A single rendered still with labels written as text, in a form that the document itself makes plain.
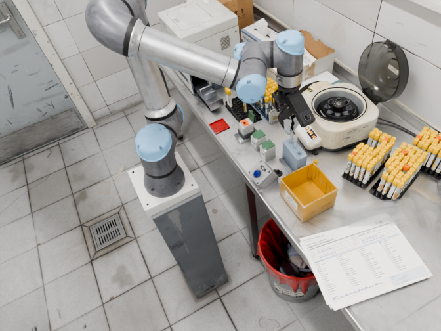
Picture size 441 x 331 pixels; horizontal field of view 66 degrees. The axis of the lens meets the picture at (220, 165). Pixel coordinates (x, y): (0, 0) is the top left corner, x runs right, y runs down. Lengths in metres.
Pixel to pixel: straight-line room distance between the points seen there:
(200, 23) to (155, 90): 0.52
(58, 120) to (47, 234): 0.96
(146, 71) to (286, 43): 0.42
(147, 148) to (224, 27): 0.71
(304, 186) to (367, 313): 0.44
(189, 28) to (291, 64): 0.65
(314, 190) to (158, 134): 0.57
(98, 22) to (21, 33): 1.82
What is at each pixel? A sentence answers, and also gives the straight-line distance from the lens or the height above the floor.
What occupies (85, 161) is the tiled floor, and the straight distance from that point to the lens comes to 2.87.
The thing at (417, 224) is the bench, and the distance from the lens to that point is 1.24.
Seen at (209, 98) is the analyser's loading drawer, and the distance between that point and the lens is 1.54.
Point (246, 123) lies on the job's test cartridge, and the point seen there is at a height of 0.95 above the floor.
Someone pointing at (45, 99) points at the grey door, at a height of 0.40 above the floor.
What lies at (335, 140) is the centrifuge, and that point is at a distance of 1.30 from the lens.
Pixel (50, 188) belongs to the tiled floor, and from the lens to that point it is 2.84.
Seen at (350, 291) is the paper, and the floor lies 0.89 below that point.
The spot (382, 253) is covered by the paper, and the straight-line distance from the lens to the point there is 1.14.
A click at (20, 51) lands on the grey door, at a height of 0.80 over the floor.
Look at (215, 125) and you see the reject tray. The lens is 1.47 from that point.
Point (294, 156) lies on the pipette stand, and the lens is 1.20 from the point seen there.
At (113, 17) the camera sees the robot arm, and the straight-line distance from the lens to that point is 0.90.
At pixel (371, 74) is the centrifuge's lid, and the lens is 1.48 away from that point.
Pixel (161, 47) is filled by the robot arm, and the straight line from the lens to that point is 0.87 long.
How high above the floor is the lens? 1.88
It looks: 50 degrees down
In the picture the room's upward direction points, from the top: 12 degrees counter-clockwise
